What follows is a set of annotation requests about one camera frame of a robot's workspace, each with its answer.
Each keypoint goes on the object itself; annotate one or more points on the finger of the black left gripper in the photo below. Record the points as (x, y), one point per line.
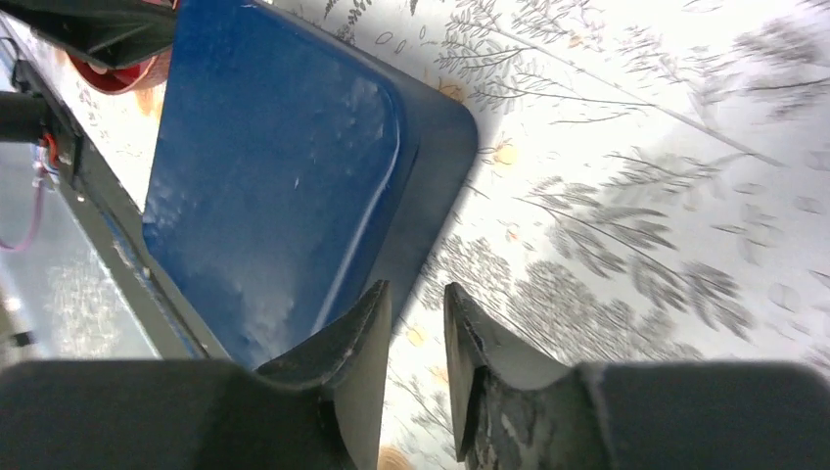
(110, 34)

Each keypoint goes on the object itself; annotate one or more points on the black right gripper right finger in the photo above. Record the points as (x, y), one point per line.
(513, 407)

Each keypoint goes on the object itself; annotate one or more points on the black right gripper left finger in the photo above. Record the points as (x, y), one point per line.
(317, 406)

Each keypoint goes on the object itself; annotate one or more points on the navy box lid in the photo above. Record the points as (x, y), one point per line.
(291, 172)

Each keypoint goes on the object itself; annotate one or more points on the red round tray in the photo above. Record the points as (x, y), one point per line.
(145, 75)

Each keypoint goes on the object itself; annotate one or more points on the floral tablecloth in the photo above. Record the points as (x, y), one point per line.
(651, 184)

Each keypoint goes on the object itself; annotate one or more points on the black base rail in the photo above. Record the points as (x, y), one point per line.
(78, 277)

